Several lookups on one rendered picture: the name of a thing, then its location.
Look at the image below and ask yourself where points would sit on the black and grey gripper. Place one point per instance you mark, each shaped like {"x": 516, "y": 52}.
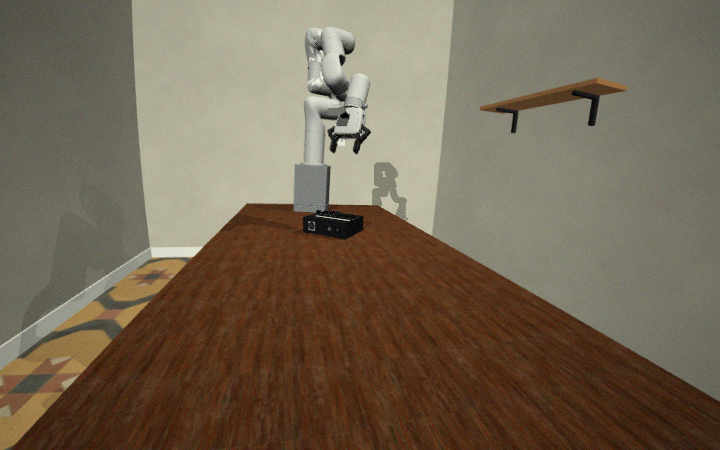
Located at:
{"x": 349, "y": 128}

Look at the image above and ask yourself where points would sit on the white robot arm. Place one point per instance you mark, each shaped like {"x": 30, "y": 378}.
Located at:
{"x": 331, "y": 82}

